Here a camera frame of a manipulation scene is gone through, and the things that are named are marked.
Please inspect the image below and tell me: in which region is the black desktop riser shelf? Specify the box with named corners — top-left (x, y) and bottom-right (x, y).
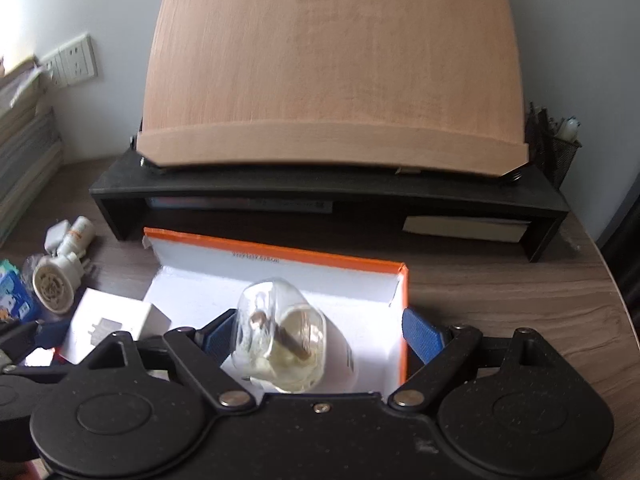
top-left (89, 152), bottom-right (571, 263)

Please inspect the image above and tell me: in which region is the white wall socket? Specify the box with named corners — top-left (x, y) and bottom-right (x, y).
top-left (39, 52), bottom-right (66, 92)
top-left (59, 33), bottom-right (99, 87)

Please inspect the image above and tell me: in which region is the clear glass liquid bottle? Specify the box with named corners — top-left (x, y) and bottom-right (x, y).
top-left (231, 279), bottom-right (329, 394)

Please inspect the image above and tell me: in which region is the white plug-in heater device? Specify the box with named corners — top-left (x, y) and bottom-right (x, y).
top-left (32, 251), bottom-right (84, 316)

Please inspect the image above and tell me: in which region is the small white charger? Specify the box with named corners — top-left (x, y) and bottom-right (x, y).
top-left (44, 219), bottom-right (71, 254)

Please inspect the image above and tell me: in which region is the stack of books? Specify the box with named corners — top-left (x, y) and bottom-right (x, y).
top-left (0, 102), bottom-right (65, 249)

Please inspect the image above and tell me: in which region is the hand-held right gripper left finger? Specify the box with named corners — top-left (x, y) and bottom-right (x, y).
top-left (89, 309), bottom-right (256, 412)

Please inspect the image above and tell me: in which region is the black mesh pen holder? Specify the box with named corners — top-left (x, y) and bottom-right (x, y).
top-left (524, 102), bottom-right (584, 189)

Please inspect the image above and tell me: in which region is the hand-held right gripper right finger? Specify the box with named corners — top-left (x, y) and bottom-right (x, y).
top-left (385, 307), bottom-right (557, 411)

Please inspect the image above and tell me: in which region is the blue printed packet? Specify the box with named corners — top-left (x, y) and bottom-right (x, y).
top-left (0, 259), bottom-right (40, 324)

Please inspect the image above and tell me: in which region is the white envelope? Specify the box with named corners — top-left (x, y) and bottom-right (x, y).
top-left (402, 215), bottom-right (532, 244)

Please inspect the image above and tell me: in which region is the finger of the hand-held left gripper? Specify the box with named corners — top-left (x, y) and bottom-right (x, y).
top-left (0, 320), bottom-right (69, 377)

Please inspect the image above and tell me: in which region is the white power adapter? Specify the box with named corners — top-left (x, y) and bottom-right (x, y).
top-left (60, 287), bottom-right (172, 366)

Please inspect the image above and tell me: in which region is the orange and white cardboard box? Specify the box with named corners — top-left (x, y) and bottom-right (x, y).
top-left (142, 226), bottom-right (411, 395)

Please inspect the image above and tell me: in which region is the clear plastic cap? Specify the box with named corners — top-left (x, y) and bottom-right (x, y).
top-left (22, 255), bottom-right (46, 281)

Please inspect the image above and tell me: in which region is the wooden reading board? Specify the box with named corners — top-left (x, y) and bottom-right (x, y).
top-left (136, 0), bottom-right (531, 178)

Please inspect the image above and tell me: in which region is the white bottle with orange label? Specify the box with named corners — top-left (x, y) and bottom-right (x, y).
top-left (59, 215), bottom-right (96, 257)

